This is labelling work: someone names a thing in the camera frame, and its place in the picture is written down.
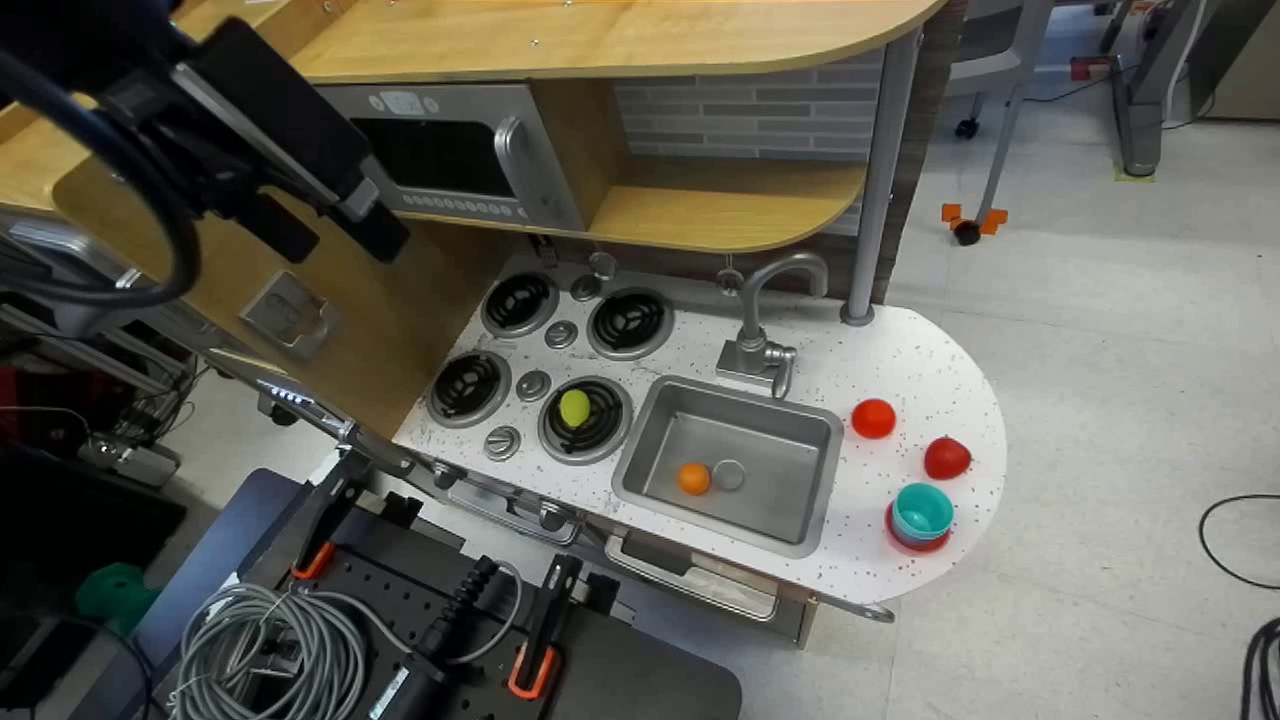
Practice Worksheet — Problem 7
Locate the yellow-green lemon toy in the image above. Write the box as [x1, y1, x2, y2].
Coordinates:
[558, 388, 593, 430]

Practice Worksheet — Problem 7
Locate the black stove burner back right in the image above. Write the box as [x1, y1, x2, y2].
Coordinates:
[587, 287, 675, 360]

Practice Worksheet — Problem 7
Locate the black floor cable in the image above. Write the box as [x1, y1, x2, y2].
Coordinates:
[1192, 489, 1280, 720]

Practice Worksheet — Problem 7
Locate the red bell pepper toy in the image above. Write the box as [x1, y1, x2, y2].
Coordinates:
[924, 435, 972, 479]

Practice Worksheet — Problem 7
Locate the orange ball toy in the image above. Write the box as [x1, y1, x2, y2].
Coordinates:
[675, 462, 714, 495]

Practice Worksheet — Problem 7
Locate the black stove burner front right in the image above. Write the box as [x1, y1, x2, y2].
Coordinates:
[541, 375, 634, 463]

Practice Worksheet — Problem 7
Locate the grey toy microwave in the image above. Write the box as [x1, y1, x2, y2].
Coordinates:
[323, 85, 584, 227]

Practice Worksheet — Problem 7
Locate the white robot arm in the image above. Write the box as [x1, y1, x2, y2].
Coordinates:
[0, 0, 409, 309]

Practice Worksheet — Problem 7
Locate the red round object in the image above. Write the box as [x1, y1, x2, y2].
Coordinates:
[851, 395, 898, 441]

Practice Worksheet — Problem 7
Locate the wooden shelf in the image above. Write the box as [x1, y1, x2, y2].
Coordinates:
[175, 0, 943, 85]
[395, 158, 873, 259]

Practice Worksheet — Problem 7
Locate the wooden top shelf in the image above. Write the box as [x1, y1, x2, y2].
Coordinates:
[175, 0, 943, 85]

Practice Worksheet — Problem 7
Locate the white speckled toy countertop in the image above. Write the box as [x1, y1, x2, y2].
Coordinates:
[399, 280, 1007, 615]

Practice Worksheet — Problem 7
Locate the red cup under teal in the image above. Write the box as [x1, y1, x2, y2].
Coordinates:
[886, 508, 951, 553]

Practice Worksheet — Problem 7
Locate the coiled grey cable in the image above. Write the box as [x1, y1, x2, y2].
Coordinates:
[165, 582, 367, 720]

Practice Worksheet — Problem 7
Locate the grey metal sink basin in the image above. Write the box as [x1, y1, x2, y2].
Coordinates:
[613, 375, 846, 555]

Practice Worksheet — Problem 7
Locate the grey toy faucet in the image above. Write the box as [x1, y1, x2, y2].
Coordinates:
[718, 252, 828, 402]

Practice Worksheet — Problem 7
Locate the black stove burner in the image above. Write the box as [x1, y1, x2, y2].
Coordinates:
[587, 287, 675, 360]
[481, 274, 561, 337]
[541, 375, 634, 463]
[430, 351, 508, 430]

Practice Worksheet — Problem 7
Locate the grey support pole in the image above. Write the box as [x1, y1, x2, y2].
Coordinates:
[842, 32, 920, 326]

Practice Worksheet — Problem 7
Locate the black stove burner back left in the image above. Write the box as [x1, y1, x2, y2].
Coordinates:
[481, 274, 561, 337]

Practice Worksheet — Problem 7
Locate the orange black clamp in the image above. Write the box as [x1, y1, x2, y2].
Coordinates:
[508, 555, 584, 703]

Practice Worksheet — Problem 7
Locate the wooden lower shelf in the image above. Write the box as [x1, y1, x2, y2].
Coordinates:
[395, 158, 873, 259]

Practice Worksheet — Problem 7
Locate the black stove burner front left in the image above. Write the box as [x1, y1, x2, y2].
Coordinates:
[430, 351, 508, 430]

